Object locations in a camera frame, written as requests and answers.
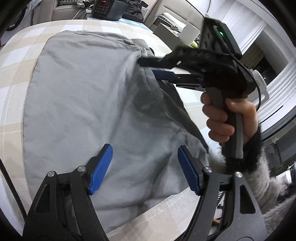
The grey furry right sleeve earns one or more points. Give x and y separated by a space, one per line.
273 196

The black clothes pile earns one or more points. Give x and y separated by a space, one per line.
133 11

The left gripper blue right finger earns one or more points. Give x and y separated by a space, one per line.
192 169

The black electric cooker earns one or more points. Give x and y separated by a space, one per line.
109 9

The grey sofa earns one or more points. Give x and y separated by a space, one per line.
50 10

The grey trousers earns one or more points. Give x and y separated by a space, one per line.
87 90

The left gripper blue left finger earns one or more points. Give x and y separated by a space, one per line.
97 167

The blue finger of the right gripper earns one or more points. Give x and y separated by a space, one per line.
189 81
156 62

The checked beige bed sheet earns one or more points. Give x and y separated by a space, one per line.
165 221

